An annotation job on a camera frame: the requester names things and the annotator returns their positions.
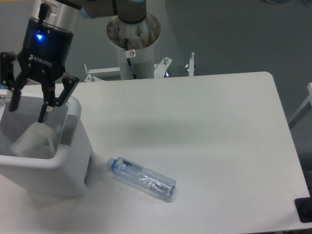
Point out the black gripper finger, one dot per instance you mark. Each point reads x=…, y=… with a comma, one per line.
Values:
x=48, y=88
x=15, y=85

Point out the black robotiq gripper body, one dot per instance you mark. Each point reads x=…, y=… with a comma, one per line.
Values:
x=44, y=48

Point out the clear plastic water bottle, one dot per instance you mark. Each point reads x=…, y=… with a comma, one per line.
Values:
x=156, y=183

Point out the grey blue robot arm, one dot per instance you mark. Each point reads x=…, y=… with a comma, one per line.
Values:
x=64, y=14

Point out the white trash can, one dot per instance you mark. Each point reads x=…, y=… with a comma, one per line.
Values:
x=53, y=157

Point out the black clamp at table edge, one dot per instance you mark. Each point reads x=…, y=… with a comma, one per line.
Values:
x=304, y=209

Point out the white left floor bracket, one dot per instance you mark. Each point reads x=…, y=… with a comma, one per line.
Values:
x=102, y=74

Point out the white floor bracket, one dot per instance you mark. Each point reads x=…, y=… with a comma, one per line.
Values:
x=161, y=69
x=190, y=67
x=102, y=74

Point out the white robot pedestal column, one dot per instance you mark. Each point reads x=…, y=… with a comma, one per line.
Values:
x=135, y=45

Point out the white middle floor bracket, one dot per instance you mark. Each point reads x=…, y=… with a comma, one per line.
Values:
x=161, y=69

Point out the white right floor bracket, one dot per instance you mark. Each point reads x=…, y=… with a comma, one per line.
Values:
x=190, y=67

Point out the white frame at right edge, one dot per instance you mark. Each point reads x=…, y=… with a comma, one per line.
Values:
x=302, y=110

